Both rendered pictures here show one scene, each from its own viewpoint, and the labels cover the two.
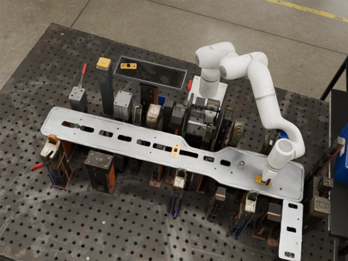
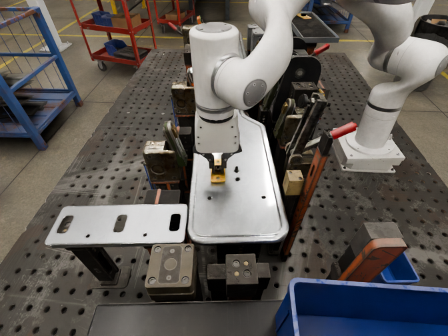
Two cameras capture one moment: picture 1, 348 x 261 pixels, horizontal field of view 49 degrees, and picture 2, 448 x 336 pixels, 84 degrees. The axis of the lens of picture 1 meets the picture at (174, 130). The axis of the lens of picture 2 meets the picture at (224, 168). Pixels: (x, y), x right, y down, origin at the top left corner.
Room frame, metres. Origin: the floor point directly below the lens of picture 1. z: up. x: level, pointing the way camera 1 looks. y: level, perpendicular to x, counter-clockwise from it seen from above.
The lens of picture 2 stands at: (0.84, -0.93, 1.47)
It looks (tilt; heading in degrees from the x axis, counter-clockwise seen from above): 45 degrees down; 82
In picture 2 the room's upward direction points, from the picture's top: straight up
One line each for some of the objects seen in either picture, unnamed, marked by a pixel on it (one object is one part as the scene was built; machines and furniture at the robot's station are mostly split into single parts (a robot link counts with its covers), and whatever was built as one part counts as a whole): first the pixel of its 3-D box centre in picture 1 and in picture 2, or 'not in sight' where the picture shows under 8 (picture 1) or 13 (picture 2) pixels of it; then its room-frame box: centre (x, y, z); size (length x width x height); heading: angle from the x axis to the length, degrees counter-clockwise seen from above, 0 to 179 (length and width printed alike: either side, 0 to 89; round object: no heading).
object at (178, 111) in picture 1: (176, 130); not in sight; (1.19, -0.01, 0.89); 0.13 x 0.11 x 0.38; 173
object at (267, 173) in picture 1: (271, 168); (217, 129); (0.89, -0.48, 1.14); 0.10 x 0.07 x 0.11; 173
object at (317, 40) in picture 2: (150, 73); (307, 25); (1.35, 0.17, 1.16); 0.37 x 0.14 x 0.02; 83
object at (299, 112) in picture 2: (231, 144); (287, 157); (1.15, -0.33, 0.88); 0.11 x 0.09 x 0.37; 173
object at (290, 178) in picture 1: (171, 151); (227, 85); (0.99, 0.00, 1.00); 1.38 x 0.22 x 0.02; 83
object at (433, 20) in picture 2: not in sight; (425, 55); (3.58, 1.66, 0.36); 0.54 x 0.50 x 0.73; 169
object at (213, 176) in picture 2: (264, 179); (217, 169); (0.89, -0.48, 1.01); 0.08 x 0.04 x 0.01; 83
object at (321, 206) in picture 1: (308, 218); (183, 299); (0.77, -0.74, 0.88); 0.08 x 0.08 x 0.36; 83
